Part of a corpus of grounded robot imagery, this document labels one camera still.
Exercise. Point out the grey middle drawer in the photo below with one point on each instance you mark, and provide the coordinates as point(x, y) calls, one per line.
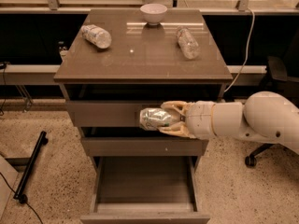
point(133, 141)

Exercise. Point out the grey drawer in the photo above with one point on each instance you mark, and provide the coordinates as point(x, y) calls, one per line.
point(145, 190)
point(119, 108)
point(133, 141)

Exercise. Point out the left clear plastic bottle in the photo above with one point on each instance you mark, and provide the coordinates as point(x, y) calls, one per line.
point(96, 35)

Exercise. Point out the right clear plastic bottle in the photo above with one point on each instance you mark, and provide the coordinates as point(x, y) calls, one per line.
point(187, 43)

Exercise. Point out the clear plastic bottle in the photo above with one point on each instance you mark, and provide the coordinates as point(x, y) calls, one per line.
point(96, 35)
point(187, 43)

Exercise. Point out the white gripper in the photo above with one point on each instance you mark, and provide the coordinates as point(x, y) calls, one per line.
point(200, 119)

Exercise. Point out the grey top drawer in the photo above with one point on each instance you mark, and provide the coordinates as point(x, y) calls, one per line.
point(119, 108)

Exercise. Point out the grey drawer cabinet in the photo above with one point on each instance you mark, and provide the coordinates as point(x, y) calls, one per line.
point(143, 57)

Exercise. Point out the black office chair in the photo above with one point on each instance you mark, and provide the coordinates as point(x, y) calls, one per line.
point(277, 78)

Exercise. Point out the grey bottom drawer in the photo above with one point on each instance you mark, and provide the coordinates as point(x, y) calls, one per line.
point(145, 190)

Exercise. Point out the white bowl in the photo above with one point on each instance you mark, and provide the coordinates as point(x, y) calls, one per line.
point(153, 13)

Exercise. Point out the black bar stand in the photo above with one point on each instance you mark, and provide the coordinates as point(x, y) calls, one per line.
point(19, 195)

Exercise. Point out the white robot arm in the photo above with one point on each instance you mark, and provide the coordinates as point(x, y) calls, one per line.
point(226, 119)

